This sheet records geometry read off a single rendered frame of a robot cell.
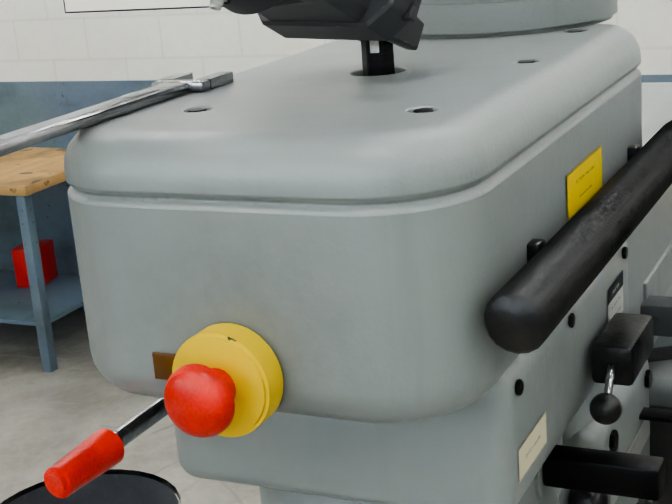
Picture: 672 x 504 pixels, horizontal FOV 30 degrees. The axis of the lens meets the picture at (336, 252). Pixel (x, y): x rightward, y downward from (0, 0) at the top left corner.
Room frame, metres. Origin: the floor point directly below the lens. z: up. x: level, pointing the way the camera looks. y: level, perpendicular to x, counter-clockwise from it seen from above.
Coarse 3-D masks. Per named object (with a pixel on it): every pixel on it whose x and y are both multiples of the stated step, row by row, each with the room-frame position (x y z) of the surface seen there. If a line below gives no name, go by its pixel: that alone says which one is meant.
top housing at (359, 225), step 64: (320, 64) 0.89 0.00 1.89; (448, 64) 0.84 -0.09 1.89; (512, 64) 0.81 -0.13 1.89; (576, 64) 0.83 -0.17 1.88; (128, 128) 0.69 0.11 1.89; (192, 128) 0.68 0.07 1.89; (256, 128) 0.66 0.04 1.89; (320, 128) 0.65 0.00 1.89; (384, 128) 0.63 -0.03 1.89; (448, 128) 0.63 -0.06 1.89; (512, 128) 0.68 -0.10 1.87; (576, 128) 0.79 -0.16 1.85; (640, 128) 0.96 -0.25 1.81; (128, 192) 0.66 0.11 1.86; (192, 192) 0.65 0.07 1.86; (256, 192) 0.63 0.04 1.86; (320, 192) 0.61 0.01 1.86; (384, 192) 0.60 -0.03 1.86; (448, 192) 0.61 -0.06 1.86; (512, 192) 0.67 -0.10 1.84; (576, 192) 0.78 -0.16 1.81; (128, 256) 0.67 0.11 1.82; (192, 256) 0.65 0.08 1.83; (256, 256) 0.63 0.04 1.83; (320, 256) 0.61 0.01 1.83; (384, 256) 0.60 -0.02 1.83; (448, 256) 0.61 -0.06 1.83; (512, 256) 0.66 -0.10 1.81; (128, 320) 0.67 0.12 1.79; (192, 320) 0.65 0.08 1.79; (256, 320) 0.63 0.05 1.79; (320, 320) 0.61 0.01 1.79; (384, 320) 0.60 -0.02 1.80; (448, 320) 0.61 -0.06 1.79; (128, 384) 0.68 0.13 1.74; (320, 384) 0.62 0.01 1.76; (384, 384) 0.60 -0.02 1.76; (448, 384) 0.61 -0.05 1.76
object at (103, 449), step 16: (160, 400) 0.74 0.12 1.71; (144, 416) 0.72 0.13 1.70; (160, 416) 0.73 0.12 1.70; (96, 432) 0.69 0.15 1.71; (112, 432) 0.69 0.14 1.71; (128, 432) 0.70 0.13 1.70; (80, 448) 0.67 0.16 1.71; (96, 448) 0.67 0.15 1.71; (112, 448) 0.68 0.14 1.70; (64, 464) 0.65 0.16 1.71; (80, 464) 0.65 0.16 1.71; (96, 464) 0.66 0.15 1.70; (112, 464) 0.68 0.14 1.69; (48, 480) 0.64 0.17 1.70; (64, 480) 0.64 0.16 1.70; (80, 480) 0.65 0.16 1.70; (64, 496) 0.64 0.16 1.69
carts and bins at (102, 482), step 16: (96, 480) 2.92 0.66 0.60; (112, 480) 2.92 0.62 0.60; (128, 480) 2.90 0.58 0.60; (144, 480) 2.88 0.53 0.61; (160, 480) 2.85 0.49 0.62; (16, 496) 2.83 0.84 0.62; (32, 496) 2.86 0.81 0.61; (48, 496) 2.88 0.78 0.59; (80, 496) 2.91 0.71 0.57; (96, 496) 2.92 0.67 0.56; (112, 496) 2.91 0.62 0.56; (128, 496) 2.90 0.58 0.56; (144, 496) 2.88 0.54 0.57; (160, 496) 2.85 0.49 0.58
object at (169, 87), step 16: (160, 80) 0.83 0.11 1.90; (176, 80) 0.82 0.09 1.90; (192, 80) 0.81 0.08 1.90; (208, 80) 0.81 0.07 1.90; (224, 80) 0.83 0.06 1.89; (128, 96) 0.76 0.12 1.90; (144, 96) 0.76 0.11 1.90; (160, 96) 0.78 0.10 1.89; (80, 112) 0.72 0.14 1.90; (96, 112) 0.72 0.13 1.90; (112, 112) 0.73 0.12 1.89; (128, 112) 0.75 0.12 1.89; (32, 128) 0.68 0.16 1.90; (48, 128) 0.68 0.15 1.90; (64, 128) 0.69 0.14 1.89; (80, 128) 0.70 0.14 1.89; (0, 144) 0.64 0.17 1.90; (16, 144) 0.65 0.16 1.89; (32, 144) 0.66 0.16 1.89
